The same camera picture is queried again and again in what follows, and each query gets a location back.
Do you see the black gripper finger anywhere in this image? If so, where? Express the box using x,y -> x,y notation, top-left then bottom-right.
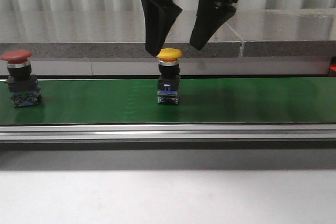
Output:
190,0 -> 236,50
141,0 -> 182,56

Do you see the grey stone slab right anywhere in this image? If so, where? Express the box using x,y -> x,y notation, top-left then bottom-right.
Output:
226,9 -> 335,58

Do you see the grey stone slab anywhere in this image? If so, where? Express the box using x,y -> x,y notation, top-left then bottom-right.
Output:
1,11 -> 241,58
226,9 -> 335,58

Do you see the grey stone slab left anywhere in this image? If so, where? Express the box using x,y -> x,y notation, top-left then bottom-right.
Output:
1,11 -> 241,58

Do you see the green conveyor belt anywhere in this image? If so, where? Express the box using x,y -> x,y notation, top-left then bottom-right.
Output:
1,77 -> 335,125

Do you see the red plastic tray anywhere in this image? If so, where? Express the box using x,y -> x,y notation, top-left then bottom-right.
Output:
328,63 -> 336,77

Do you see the aluminium conveyor side rail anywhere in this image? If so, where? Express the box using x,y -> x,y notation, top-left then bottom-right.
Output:
1,124 -> 335,144

